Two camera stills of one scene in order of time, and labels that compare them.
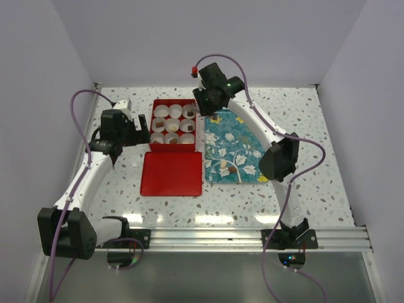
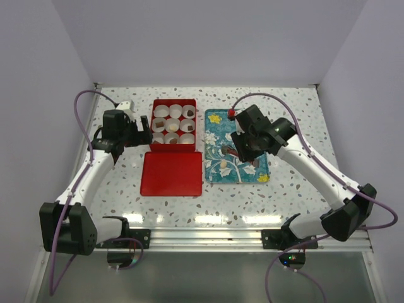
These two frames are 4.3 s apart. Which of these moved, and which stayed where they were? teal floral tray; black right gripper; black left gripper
Moved: black right gripper
Stayed: teal floral tray; black left gripper
